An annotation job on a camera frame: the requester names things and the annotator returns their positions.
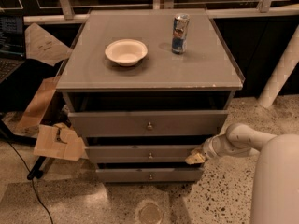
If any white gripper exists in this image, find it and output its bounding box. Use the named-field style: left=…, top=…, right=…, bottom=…
left=185, top=134, right=236, bottom=165

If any grey drawer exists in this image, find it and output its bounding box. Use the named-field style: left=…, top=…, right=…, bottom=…
left=96, top=168, right=203, bottom=183
left=86, top=145, right=197, bottom=163
left=68, top=110, right=227, bottom=137

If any grey bottom drawer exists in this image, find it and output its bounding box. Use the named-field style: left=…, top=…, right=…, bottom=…
left=96, top=168, right=203, bottom=183

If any grey wooden drawer cabinet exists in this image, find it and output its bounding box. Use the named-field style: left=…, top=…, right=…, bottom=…
left=57, top=9, right=244, bottom=170

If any grey top drawer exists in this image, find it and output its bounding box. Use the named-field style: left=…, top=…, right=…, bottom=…
left=68, top=110, right=227, bottom=137

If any blue silver energy drink can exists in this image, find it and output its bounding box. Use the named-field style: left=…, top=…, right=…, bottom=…
left=172, top=13, right=190, bottom=54

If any small cardboard box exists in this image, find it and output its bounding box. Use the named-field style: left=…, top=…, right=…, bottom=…
left=34, top=125, right=87, bottom=161

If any folded cardboard piece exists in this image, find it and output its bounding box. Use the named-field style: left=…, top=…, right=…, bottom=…
left=16, top=76, right=60, bottom=136

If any brown cardboard sheet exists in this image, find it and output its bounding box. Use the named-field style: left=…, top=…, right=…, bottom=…
left=25, top=23, right=73, bottom=66

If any black laptop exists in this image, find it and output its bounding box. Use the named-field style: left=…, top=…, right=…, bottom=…
left=0, top=15, right=26, bottom=83

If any white cylindrical post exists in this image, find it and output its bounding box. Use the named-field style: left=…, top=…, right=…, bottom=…
left=258, top=26, right=299, bottom=108

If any white railing frame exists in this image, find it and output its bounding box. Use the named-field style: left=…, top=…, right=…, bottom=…
left=0, top=0, right=299, bottom=25

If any black cable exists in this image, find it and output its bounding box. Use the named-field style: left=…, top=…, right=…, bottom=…
left=0, top=131, right=54, bottom=224

